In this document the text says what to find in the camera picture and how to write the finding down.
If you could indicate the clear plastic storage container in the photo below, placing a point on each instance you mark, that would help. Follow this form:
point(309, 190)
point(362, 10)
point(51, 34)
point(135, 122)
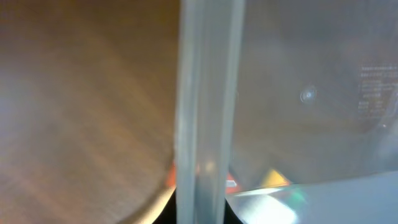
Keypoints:
point(307, 87)

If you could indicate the clear case of coloured screwdrivers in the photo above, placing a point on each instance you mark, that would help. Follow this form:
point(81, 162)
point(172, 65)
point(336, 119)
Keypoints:
point(290, 195)

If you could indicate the orange scraper with wooden handle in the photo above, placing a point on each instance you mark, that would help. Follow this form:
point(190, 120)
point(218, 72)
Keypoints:
point(232, 185)

